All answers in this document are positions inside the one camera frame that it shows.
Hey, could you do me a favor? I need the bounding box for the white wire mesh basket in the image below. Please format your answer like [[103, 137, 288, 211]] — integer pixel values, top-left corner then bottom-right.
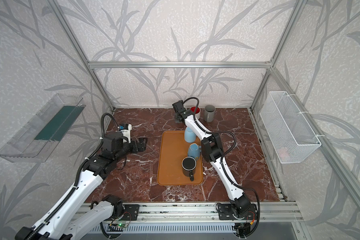
[[260, 91, 322, 164]]

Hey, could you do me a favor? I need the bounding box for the white mug red inside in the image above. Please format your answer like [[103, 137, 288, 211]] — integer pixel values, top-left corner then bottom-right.
[[191, 106, 201, 120]]

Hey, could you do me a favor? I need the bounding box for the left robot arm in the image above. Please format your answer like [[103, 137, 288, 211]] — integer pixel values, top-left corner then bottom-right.
[[15, 113, 148, 240]]

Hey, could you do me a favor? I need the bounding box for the grey mug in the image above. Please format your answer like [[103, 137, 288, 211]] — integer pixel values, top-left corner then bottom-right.
[[204, 105, 216, 123]]

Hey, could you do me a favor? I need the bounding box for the clear plastic wall bin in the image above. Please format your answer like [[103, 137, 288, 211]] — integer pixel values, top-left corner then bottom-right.
[[0, 94, 86, 163]]

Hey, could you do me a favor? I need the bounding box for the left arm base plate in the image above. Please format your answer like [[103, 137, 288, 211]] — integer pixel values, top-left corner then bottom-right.
[[115, 204, 140, 221]]

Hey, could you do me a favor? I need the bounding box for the black mug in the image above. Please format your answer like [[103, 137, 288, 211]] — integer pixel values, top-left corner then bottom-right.
[[182, 157, 197, 182]]

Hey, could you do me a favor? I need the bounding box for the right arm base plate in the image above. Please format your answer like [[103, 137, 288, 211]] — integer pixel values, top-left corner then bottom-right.
[[216, 203, 259, 221]]

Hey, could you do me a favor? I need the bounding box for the light blue mug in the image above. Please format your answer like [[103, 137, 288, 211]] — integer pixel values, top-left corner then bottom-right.
[[184, 127, 197, 143]]

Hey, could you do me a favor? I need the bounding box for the orange rectangular tray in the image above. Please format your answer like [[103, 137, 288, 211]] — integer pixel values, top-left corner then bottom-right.
[[157, 131, 204, 186]]

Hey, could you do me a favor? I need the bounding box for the blue dotted floral mug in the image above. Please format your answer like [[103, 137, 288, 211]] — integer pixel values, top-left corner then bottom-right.
[[188, 143, 201, 161]]

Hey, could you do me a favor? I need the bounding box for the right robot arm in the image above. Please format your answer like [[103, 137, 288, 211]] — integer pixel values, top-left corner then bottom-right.
[[172, 97, 261, 239]]

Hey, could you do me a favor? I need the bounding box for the green circuit board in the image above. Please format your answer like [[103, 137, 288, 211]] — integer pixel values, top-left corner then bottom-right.
[[108, 222, 130, 232]]

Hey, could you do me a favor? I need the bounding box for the aluminium front rail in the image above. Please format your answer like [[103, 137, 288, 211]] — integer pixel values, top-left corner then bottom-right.
[[50, 201, 304, 224]]

